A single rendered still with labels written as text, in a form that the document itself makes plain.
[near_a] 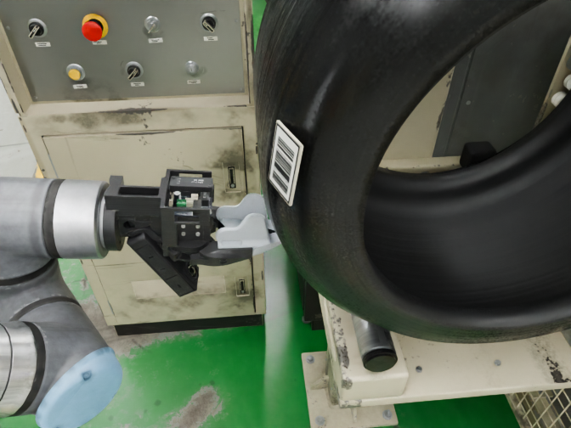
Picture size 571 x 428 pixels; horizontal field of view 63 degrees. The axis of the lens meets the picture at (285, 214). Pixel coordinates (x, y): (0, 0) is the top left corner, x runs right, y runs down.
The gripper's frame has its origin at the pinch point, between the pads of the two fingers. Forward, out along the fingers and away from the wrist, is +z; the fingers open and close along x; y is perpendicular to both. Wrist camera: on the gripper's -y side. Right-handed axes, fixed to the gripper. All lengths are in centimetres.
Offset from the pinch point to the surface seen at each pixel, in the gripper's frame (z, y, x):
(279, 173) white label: -2.8, 16.7, -9.6
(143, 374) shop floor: -30, -107, 44
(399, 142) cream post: 23.5, -1.0, 26.0
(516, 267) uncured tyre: 35.6, -5.8, 1.2
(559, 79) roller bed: 57, 8, 38
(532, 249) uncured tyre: 38.4, -4.1, 3.3
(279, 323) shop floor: 17, -101, 60
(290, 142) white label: -2.4, 20.2, -10.3
